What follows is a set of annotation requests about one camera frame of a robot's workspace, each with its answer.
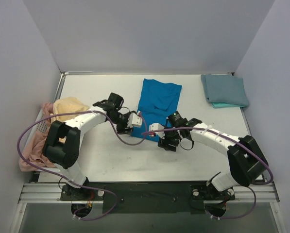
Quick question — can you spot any bright blue t shirt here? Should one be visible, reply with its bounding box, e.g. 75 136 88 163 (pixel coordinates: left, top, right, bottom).
131 78 183 144

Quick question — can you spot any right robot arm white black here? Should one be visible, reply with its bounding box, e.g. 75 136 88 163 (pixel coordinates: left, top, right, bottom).
150 112 269 199

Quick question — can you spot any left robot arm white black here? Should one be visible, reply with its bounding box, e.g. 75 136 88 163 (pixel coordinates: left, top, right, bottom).
42 93 143 200

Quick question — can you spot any pale yellow t shirt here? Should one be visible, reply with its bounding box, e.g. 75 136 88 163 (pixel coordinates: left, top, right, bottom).
51 97 89 123

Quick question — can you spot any folded teal t shirt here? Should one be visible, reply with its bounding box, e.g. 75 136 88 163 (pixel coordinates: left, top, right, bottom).
212 102 242 109

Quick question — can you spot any folded grey-blue t shirt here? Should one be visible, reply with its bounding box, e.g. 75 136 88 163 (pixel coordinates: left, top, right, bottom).
201 74 249 108

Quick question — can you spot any white perforated plastic basket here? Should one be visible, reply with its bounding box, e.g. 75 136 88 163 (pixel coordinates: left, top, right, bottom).
25 106 63 173

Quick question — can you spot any dusty pink t shirt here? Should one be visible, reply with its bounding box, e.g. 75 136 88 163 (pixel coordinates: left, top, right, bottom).
18 101 58 172

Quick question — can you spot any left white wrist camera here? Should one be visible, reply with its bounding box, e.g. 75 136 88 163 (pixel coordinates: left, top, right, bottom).
127 112 142 128

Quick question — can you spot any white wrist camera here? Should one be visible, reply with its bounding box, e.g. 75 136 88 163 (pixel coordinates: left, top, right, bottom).
149 123 165 139
127 112 142 128

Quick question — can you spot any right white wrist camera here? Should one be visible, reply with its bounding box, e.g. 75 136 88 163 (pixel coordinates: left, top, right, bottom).
149 123 165 139

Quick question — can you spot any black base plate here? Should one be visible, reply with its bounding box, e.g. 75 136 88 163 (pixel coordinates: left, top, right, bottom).
60 181 235 214

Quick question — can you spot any aluminium rail frame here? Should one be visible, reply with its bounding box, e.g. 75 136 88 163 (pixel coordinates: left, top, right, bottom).
18 183 279 204

